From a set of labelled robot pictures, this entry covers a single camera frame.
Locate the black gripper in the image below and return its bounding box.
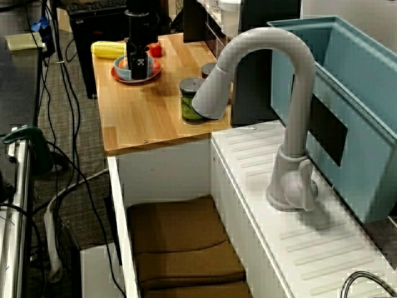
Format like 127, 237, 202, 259
125, 9, 150, 81

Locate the red round plate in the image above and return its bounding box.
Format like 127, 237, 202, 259
110, 58, 162, 84

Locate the light blue bowl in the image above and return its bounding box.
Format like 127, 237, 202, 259
114, 55, 155, 81

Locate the orange red toy carrot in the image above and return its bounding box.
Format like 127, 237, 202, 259
147, 42, 164, 58

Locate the yellow toy corn cob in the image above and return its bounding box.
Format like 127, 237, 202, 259
90, 40, 127, 60

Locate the green glass jar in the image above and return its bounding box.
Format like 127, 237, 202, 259
179, 76, 207, 125

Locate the black computer tower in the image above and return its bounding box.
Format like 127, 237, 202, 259
68, 6, 131, 99

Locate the dark lidded jar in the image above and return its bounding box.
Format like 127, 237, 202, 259
200, 61, 218, 80

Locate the black keyboard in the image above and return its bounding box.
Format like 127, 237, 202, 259
68, 0, 128, 15

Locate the cardboard box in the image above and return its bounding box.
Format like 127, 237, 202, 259
57, 7, 72, 34

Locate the plain white jar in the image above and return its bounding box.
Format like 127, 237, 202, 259
218, 0, 242, 37

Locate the white toy sink unit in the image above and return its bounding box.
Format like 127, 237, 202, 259
107, 120, 397, 298

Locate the yellow note pad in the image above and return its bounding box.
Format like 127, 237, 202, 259
4, 32, 44, 51

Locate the green clamp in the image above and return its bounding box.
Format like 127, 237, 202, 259
2, 125, 55, 176

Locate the brown folded cloth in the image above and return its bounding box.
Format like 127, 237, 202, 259
127, 195, 254, 298

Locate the grey toy faucet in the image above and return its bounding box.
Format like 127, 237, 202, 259
191, 27, 320, 212

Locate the white power strip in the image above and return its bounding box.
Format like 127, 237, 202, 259
43, 207, 65, 284

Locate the white box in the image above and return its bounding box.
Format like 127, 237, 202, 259
79, 242, 127, 298

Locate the teal plastic bin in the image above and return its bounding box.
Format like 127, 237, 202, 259
266, 15, 397, 224

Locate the black cable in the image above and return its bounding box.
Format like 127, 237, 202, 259
45, 141, 127, 298
46, 0, 82, 187

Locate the white cable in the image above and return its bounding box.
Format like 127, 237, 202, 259
46, 168, 110, 215

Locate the black upright post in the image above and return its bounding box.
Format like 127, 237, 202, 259
231, 0, 301, 127

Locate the silver metal frame rail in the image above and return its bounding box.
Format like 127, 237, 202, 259
0, 127, 32, 298

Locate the bent metal wire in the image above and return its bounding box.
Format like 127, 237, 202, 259
339, 270, 397, 298

